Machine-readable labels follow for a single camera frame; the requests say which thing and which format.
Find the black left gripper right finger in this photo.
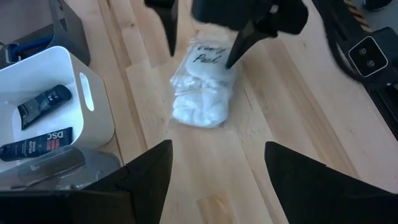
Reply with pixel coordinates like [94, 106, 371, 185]
[264, 141, 398, 224]

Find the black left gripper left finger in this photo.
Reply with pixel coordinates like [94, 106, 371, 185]
[0, 139, 174, 224]

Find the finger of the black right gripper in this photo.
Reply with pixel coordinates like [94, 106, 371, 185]
[144, 0, 180, 58]
[225, 0, 309, 70]

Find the clear bag handwritten variety pack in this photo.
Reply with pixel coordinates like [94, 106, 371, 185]
[169, 29, 242, 129]

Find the black DSC shave butter tube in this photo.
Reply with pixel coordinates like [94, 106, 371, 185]
[0, 126, 74, 162]

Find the black squeeze tube with cap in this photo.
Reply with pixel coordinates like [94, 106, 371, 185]
[17, 84, 73, 131]

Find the blue disposable razor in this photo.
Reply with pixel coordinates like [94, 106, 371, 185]
[4, 33, 55, 65]

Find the gray plastic bin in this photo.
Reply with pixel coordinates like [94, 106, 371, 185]
[0, 0, 91, 70]

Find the white plastic bin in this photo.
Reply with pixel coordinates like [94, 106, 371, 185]
[0, 45, 116, 174]

